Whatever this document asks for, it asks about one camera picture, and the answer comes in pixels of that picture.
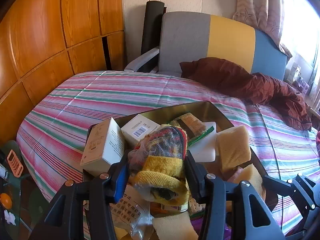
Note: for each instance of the grey yellow blue headboard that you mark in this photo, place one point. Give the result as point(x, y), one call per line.
point(190, 36)

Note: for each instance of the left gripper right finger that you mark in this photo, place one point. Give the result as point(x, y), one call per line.
point(251, 218)

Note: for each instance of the white barcode box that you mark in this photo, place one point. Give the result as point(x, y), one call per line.
point(137, 128)

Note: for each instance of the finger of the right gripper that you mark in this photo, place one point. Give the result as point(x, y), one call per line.
point(280, 184)

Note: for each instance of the yellow knitted sock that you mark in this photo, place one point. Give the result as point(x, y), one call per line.
point(157, 166)

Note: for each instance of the wrapped yellow sponge packet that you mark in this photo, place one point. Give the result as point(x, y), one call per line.
point(194, 128)

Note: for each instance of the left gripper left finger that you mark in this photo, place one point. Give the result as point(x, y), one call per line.
point(64, 217)

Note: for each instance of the cream cardboard box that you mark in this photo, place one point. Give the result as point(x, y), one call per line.
point(105, 146)

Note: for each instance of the clear plastic packet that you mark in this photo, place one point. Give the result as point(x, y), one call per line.
point(132, 214)

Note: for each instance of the pink patterned curtain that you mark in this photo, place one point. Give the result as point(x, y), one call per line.
point(265, 15)

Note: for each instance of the yellow sponge block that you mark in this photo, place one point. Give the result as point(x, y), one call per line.
point(232, 145)

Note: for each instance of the black rolled mat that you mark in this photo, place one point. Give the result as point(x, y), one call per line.
point(152, 25)

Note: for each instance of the dark red jacket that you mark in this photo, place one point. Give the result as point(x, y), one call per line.
point(232, 80)

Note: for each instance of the wooden wardrobe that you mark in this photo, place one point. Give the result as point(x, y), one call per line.
point(45, 42)

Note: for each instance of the orange plastic soap rack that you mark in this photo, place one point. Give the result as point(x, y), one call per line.
point(15, 164)

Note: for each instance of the tan sponge in front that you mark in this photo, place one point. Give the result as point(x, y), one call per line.
point(251, 174)

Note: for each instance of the striped bed sheet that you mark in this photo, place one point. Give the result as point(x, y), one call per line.
point(52, 136)

